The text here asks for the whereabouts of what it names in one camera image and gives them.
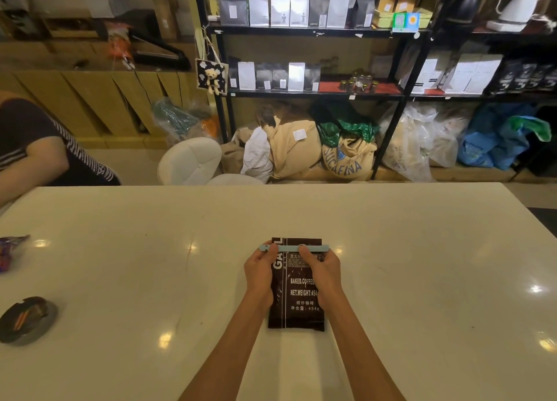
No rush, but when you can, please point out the printed burlap coffee sack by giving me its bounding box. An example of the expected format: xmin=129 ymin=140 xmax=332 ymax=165
xmin=321 ymin=135 xmax=378 ymax=181

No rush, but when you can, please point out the white plastic bag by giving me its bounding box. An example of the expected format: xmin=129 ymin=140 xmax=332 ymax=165
xmin=240 ymin=126 xmax=275 ymax=184

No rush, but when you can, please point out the yellow green tin box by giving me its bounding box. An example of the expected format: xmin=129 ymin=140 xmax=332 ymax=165
xmin=371 ymin=0 xmax=434 ymax=29

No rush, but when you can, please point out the purple snack packet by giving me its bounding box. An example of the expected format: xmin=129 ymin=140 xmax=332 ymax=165
xmin=0 ymin=234 xmax=31 ymax=274

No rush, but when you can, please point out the red shelf mat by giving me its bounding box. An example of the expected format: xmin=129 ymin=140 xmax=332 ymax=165
xmin=319 ymin=75 xmax=402 ymax=95

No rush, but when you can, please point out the group of small glass jars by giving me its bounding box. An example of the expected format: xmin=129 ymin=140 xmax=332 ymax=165
xmin=339 ymin=68 xmax=380 ymax=94

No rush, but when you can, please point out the person's right forearm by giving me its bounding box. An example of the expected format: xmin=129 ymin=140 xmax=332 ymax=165
xmin=320 ymin=302 xmax=408 ymax=401

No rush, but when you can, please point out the brown paper bag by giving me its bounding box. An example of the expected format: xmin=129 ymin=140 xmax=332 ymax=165
xmin=151 ymin=0 xmax=181 ymax=41

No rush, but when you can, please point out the black metal shelf unit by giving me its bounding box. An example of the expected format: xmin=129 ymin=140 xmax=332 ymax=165
xmin=192 ymin=0 xmax=557 ymax=182

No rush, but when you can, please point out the wooden counter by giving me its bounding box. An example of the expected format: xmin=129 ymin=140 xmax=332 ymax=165
xmin=0 ymin=20 xmax=210 ymax=150

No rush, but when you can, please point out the row of black pouches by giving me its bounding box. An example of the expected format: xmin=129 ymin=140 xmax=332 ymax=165
xmin=491 ymin=59 xmax=557 ymax=95

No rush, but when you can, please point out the person's left forearm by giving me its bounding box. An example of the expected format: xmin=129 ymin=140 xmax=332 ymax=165
xmin=178 ymin=293 xmax=274 ymax=401

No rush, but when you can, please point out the row of small grey pouches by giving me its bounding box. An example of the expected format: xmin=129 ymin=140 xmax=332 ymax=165
xmin=227 ymin=57 xmax=322 ymax=92

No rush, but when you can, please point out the beige burlap sack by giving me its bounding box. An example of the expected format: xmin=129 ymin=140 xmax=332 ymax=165
xmin=266 ymin=116 xmax=323 ymax=180

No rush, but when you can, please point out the person's left hand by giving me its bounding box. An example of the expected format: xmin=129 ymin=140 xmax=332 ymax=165
xmin=243 ymin=243 xmax=280 ymax=310

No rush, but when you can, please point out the dark brown coffee bag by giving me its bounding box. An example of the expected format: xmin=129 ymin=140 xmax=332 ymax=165
xmin=267 ymin=237 xmax=326 ymax=333

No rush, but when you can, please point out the clear plastic sack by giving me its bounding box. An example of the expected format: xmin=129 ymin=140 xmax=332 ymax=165
xmin=377 ymin=103 xmax=460 ymax=183

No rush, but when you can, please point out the row of grey white pouches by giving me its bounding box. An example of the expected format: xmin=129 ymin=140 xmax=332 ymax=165
xmin=217 ymin=0 xmax=378 ymax=29

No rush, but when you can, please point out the blue plastic bag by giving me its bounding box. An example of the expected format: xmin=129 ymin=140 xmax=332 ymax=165
xmin=458 ymin=103 xmax=553 ymax=172

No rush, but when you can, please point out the teal plastic bag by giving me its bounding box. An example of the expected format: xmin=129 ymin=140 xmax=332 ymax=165
xmin=151 ymin=97 xmax=205 ymax=145

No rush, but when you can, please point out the person's right hand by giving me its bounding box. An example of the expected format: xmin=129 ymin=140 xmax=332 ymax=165
xmin=300 ymin=247 xmax=343 ymax=315

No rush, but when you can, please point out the white round chair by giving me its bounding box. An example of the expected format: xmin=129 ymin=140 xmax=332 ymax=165
xmin=157 ymin=137 xmax=266 ymax=186

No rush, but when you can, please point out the black gooseneck kettle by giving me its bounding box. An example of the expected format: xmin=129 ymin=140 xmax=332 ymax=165
xmin=448 ymin=0 xmax=492 ymax=23

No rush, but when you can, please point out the light blue sealing clip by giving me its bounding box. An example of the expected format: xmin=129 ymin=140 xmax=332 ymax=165
xmin=258 ymin=243 xmax=332 ymax=254

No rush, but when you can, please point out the green plastic bag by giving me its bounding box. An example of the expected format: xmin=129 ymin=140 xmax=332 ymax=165
xmin=310 ymin=101 xmax=380 ymax=148

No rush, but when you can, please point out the dark round ashtray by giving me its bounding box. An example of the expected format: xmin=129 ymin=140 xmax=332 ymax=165
xmin=0 ymin=296 xmax=59 ymax=346

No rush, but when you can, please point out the hanging teddy bear pouch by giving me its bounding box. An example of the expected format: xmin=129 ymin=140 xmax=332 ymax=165
xmin=194 ymin=58 xmax=229 ymax=97

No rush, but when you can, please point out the white gooseneck kettle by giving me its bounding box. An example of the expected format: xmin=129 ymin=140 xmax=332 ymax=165
xmin=486 ymin=0 xmax=550 ymax=33

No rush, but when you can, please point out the row of white boxes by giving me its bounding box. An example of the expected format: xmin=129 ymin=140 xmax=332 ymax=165
xmin=400 ymin=50 xmax=504 ymax=96

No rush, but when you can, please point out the black heat sealer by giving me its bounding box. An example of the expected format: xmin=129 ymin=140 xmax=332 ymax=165
xmin=117 ymin=8 xmax=192 ymax=72

